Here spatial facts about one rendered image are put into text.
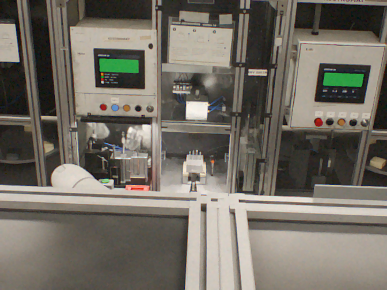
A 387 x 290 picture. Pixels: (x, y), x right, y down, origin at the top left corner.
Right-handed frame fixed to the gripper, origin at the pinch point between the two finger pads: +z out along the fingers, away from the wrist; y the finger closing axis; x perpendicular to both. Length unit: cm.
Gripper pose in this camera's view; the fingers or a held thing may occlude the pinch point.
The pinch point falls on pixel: (193, 180)
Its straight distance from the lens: 269.3
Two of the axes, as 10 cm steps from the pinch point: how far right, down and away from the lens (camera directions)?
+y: 0.3, -8.9, -4.5
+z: 0.2, -4.5, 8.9
